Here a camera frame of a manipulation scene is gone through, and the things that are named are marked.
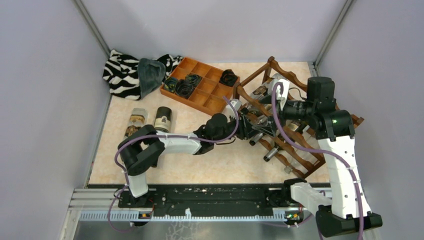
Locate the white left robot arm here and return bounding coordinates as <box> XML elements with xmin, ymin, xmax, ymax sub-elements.
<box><xmin>115</xmin><ymin>113</ymin><xmax>259</xmax><ymax>207</ymax></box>

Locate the black rolled item right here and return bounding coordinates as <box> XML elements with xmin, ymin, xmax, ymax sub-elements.
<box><xmin>219</xmin><ymin>69</ymin><xmax>238</xmax><ymax>87</ymax></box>

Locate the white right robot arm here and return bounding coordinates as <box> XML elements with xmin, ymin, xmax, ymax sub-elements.
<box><xmin>265</xmin><ymin>76</ymin><xmax>383</xmax><ymax>239</ymax></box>

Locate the clear liquor bottle gold label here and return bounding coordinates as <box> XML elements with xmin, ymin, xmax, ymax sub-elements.
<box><xmin>124</xmin><ymin>108</ymin><xmax>148</xmax><ymax>140</ymax></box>

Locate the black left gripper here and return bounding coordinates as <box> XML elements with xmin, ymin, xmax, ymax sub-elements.
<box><xmin>213</xmin><ymin>111</ymin><xmax>263</xmax><ymax>143</ymax></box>

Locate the small clear glass bottle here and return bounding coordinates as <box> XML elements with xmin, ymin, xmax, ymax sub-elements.
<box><xmin>252</xmin><ymin>115</ymin><xmax>269</xmax><ymax>127</ymax></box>

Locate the dark wine bottle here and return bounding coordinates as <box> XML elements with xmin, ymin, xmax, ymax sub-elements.
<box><xmin>153</xmin><ymin>106</ymin><xmax>172</xmax><ymax>133</ymax></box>
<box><xmin>249</xmin><ymin>132</ymin><xmax>265</xmax><ymax>146</ymax></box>

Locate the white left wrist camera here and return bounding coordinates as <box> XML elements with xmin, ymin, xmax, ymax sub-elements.
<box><xmin>223</xmin><ymin>98</ymin><xmax>242</xmax><ymax>119</ymax></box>

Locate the zebra striped cloth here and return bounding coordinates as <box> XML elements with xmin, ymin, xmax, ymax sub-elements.
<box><xmin>102</xmin><ymin>49</ymin><xmax>184</xmax><ymax>101</ymax></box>

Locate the wooden wine rack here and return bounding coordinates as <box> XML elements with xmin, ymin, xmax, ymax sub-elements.
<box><xmin>233</xmin><ymin>56</ymin><xmax>364</xmax><ymax>179</ymax></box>

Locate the dark wine bottle front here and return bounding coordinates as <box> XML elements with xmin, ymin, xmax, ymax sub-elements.
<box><xmin>249</xmin><ymin>132</ymin><xmax>265</xmax><ymax>146</ymax></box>

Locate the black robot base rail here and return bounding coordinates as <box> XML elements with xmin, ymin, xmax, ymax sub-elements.
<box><xmin>70</xmin><ymin>183</ymin><xmax>309</xmax><ymax>225</ymax></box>

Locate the orange wooden compartment tray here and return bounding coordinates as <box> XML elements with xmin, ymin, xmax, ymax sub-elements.
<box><xmin>160</xmin><ymin>57</ymin><xmax>234</xmax><ymax>116</ymax></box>

